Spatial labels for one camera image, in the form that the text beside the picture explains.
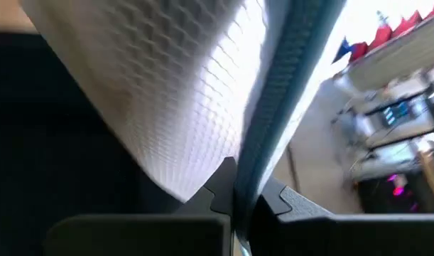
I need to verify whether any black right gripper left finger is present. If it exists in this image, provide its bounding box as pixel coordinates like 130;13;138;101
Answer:
44;156;238;256

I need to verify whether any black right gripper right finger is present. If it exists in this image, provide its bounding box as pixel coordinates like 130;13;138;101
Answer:
247;176;434;256

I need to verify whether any clear pouch with blue zipper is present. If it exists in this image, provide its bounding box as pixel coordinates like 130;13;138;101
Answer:
19;0;348;256

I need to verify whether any glass computer case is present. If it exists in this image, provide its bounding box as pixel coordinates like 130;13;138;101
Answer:
357;171;434;215

